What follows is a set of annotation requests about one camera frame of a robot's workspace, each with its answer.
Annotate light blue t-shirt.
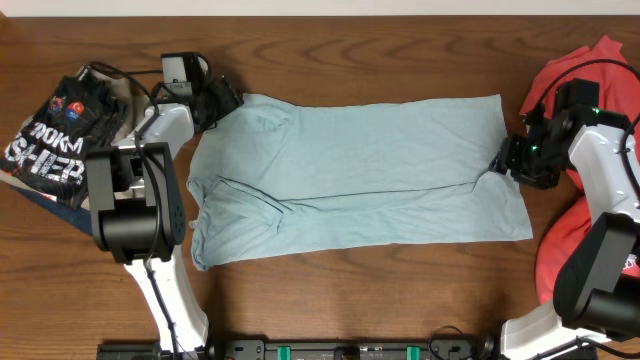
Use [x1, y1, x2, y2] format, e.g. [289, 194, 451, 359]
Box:
[187, 94, 532, 271]

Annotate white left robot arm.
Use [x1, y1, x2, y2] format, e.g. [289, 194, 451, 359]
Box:
[85, 77, 242, 359]

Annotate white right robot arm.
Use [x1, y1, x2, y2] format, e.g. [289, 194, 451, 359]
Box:
[491, 105, 639, 359]

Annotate beige folded garment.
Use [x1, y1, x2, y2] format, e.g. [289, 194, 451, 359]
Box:
[0, 65, 151, 201]

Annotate red printed t-shirt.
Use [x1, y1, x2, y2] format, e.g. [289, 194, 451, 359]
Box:
[519, 36, 639, 303]

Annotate black printed folded shirt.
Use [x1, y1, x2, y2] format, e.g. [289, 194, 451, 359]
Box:
[0, 74, 129, 211]

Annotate navy folded garment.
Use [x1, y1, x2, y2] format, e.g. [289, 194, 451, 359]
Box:
[10, 185, 93, 236]

